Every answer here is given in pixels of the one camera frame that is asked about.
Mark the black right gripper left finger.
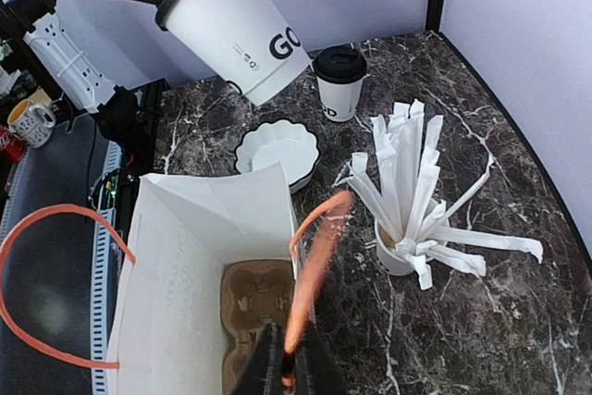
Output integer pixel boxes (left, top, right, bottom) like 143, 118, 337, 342
233, 323, 284, 395

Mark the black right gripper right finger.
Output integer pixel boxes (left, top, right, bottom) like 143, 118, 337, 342
295, 323, 347, 395

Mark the white paper cup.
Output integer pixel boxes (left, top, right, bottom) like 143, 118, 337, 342
317, 78, 363, 123
155, 0, 310, 105

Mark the cardboard cup carrier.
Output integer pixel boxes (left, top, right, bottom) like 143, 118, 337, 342
220, 260, 294, 394

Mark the white paper bag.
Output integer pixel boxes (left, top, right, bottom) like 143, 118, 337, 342
0, 171, 357, 395

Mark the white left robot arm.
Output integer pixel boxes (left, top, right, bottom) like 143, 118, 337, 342
1, 0, 164, 152

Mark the paper cup holding straws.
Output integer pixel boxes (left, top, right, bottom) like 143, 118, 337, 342
374, 220, 414, 277

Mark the white patterned mug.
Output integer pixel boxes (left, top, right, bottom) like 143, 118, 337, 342
7, 99, 56, 148

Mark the red soda can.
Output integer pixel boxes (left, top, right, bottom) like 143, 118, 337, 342
0, 126, 25, 163

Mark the bundle of wrapped straws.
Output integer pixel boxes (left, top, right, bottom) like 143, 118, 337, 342
344, 101, 543, 290

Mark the white fluted dish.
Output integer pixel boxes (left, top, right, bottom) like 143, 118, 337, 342
235, 119, 320, 193

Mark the white cable duct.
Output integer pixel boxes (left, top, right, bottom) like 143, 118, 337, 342
90, 140, 124, 395

